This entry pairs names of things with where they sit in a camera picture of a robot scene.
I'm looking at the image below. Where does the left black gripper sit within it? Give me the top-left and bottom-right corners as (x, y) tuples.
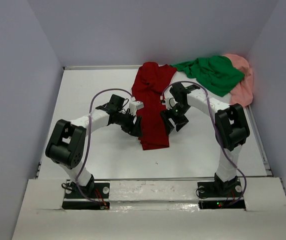
(115, 110), (143, 139)

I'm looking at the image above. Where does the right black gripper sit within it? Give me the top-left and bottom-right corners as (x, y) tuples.
(159, 103), (191, 136)

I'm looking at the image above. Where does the red t shirt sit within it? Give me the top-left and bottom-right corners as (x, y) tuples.
(131, 62), (177, 151)

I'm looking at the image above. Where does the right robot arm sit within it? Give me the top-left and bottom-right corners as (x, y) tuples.
(160, 81), (250, 202)

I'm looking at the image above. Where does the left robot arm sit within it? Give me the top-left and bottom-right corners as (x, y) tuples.
(45, 94), (144, 199)

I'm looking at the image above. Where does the green t shirt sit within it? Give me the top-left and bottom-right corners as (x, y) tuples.
(172, 55), (245, 97)

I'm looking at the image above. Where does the pink t shirt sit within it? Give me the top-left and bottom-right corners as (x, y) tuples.
(224, 54), (254, 107)

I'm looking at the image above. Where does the white front cover board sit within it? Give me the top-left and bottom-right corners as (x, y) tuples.
(13, 177), (286, 240)

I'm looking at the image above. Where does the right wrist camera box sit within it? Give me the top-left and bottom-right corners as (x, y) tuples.
(160, 96), (177, 110)

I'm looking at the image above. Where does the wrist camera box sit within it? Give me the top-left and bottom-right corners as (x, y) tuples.
(160, 96), (177, 110)
(128, 97), (144, 116)

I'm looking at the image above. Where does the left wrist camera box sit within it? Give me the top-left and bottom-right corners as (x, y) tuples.
(128, 97), (144, 116)

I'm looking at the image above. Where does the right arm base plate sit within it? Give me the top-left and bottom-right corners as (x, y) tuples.
(195, 181), (246, 210)

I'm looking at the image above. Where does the aluminium right table rail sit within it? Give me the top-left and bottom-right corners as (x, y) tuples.
(246, 105), (273, 177)

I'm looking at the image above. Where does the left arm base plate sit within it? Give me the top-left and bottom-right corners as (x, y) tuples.
(61, 181), (110, 210)

